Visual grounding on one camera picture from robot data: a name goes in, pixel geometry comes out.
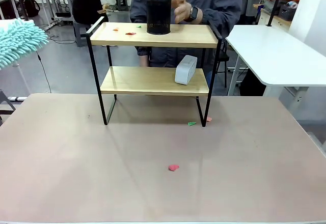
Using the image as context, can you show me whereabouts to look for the seated person in black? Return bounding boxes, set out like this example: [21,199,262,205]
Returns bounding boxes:
[72,0,112,25]

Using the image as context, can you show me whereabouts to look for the black folding chair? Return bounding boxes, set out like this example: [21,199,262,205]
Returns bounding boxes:
[216,39,230,89]

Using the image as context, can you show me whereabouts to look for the teal microfiber duster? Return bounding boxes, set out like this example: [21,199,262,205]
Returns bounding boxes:
[0,18,49,70]

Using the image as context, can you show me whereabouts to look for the person's left hand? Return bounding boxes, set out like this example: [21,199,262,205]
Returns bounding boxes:
[174,1,193,25]

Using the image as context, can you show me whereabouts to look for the large white side table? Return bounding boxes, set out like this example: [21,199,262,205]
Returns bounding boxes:
[225,24,326,123]

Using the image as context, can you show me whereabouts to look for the small white side table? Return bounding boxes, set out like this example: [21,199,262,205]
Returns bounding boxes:
[0,19,35,24]

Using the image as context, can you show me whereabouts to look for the two-tier wooden metal shelf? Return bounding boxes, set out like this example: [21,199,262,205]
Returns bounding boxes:
[86,16,224,128]

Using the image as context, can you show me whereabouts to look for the black wrist watch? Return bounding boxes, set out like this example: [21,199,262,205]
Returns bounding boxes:
[183,6,200,23]

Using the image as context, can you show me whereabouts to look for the grey stool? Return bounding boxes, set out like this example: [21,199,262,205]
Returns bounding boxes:
[73,21,90,47]

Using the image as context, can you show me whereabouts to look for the white box speaker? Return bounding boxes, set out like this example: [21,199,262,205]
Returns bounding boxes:
[174,54,198,86]

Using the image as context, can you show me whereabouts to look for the black stand pole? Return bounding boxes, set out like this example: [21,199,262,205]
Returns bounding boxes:
[265,0,285,27]
[14,0,29,21]

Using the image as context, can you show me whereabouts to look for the black backpack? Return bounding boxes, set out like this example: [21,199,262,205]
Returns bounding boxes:
[24,0,41,18]

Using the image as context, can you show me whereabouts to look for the grey storage basket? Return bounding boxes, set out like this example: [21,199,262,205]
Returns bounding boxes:
[277,4,298,21]

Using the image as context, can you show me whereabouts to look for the black mesh pen holder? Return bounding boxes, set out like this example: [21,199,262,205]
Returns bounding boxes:
[145,0,172,35]

